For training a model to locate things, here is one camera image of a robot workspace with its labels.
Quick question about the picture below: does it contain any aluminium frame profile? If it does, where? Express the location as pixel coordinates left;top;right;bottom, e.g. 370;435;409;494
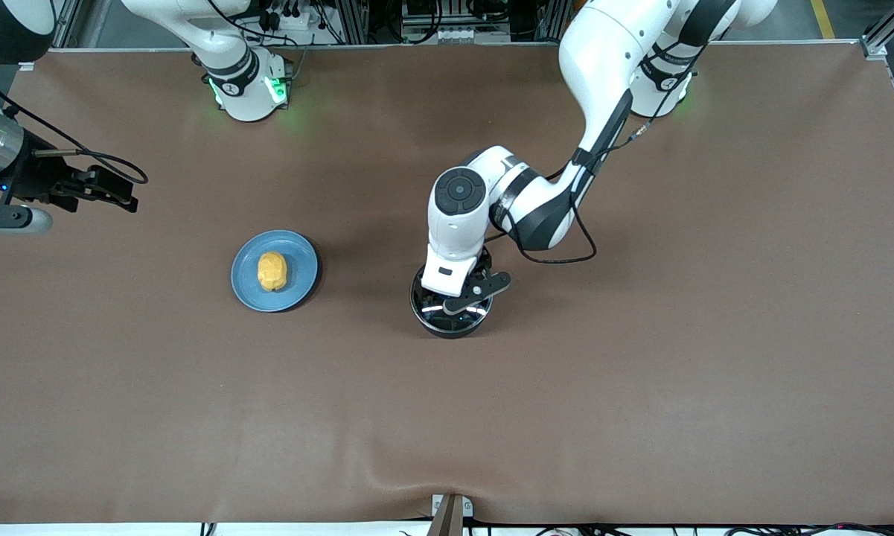
861;0;894;59

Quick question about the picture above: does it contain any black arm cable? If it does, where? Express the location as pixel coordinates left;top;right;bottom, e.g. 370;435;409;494
0;63;150;185
491;45;708;266

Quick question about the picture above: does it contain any white power strip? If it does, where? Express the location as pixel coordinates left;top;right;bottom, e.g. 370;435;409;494
430;25;482;44

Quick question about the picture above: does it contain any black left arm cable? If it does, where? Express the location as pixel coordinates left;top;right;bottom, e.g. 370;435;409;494
491;45;708;266

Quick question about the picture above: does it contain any black pot with blue handle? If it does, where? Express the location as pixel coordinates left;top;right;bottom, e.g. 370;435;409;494
409;261;494;340

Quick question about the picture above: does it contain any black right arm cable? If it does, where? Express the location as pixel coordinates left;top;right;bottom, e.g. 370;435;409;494
0;63;150;185

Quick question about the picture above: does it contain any glass lid with blue knob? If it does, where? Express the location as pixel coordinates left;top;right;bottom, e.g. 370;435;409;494
413;265;491;330

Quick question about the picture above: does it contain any yellow potato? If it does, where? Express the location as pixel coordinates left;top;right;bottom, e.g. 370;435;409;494
258;252;290;293

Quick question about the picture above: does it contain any metal table edge bracket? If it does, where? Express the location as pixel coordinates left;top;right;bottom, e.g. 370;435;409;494
426;493;474;536

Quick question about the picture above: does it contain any blue round plate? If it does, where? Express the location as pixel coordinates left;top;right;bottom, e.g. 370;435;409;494
231;229;320;313

